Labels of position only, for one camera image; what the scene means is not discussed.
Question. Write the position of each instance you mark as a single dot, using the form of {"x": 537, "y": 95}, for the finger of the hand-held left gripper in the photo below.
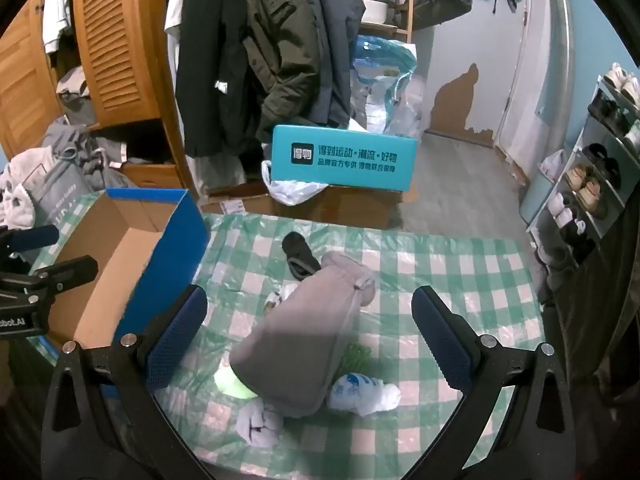
{"x": 32, "y": 237}
{"x": 65, "y": 270}

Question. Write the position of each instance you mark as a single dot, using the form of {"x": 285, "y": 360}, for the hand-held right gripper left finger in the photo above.
{"x": 175, "y": 340}

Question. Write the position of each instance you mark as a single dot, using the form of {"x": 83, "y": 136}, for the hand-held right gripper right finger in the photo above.
{"x": 440, "y": 340}

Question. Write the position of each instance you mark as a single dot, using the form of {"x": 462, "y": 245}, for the blue cardboard box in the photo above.
{"x": 120, "y": 240}

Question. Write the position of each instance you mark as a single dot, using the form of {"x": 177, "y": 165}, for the light green plastic bag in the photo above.
{"x": 232, "y": 385}

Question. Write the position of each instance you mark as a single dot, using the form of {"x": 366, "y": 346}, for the grey towel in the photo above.
{"x": 260, "y": 425}

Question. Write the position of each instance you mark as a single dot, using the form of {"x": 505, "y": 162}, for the grey sweatpants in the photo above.
{"x": 300, "y": 335}

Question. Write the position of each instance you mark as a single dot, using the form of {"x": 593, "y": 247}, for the white fluffy garment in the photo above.
{"x": 20, "y": 185}

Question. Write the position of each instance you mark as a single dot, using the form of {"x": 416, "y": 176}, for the grey printed bag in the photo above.
{"x": 62, "y": 190}

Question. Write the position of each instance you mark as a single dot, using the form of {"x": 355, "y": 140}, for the green checked tablecloth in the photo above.
{"x": 450, "y": 280}

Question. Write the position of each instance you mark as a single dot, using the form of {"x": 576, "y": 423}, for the dark green fuzzy cloth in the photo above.
{"x": 356, "y": 357}

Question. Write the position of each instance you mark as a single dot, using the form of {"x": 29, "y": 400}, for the white blue sock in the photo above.
{"x": 360, "y": 392}

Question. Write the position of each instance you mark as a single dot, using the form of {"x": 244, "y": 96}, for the grey hoodie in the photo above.
{"x": 85, "y": 145}

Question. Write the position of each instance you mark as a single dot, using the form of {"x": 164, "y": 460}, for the small white wrapper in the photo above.
{"x": 274, "y": 300}

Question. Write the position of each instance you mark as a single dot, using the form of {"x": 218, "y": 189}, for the black sock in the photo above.
{"x": 297, "y": 255}

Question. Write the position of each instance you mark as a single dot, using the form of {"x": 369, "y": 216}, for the brown cardboard box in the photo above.
{"x": 350, "y": 207}

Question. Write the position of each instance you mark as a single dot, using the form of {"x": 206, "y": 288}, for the light blue shoe rack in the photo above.
{"x": 537, "y": 195}

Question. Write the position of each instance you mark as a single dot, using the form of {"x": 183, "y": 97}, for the teal printed box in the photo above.
{"x": 350, "y": 160}

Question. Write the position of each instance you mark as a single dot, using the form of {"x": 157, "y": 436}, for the small white plastic bag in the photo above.
{"x": 554, "y": 166}

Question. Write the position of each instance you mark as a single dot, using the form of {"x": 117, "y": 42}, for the group of assorted shoes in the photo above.
{"x": 582, "y": 185}

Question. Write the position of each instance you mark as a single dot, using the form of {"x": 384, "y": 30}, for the wooden louvered wardrobe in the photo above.
{"x": 115, "y": 35}

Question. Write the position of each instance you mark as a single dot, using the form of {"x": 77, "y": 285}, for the black hanging jacket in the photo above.
{"x": 210, "y": 60}

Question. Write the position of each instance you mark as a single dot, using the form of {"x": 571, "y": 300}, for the white hanging garment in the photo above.
{"x": 172, "y": 20}

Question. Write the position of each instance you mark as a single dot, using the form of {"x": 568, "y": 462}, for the white door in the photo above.
{"x": 545, "y": 60}

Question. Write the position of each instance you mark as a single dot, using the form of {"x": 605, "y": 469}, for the olive hanging jacket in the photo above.
{"x": 280, "y": 50}

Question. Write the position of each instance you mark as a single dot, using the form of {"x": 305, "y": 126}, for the dark grey hanging jacket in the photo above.
{"x": 335, "y": 50}

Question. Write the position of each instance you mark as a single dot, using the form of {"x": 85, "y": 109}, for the white bowl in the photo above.
{"x": 375, "y": 10}

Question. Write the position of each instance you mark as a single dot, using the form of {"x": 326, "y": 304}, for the wooden shelf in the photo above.
{"x": 404, "y": 0}

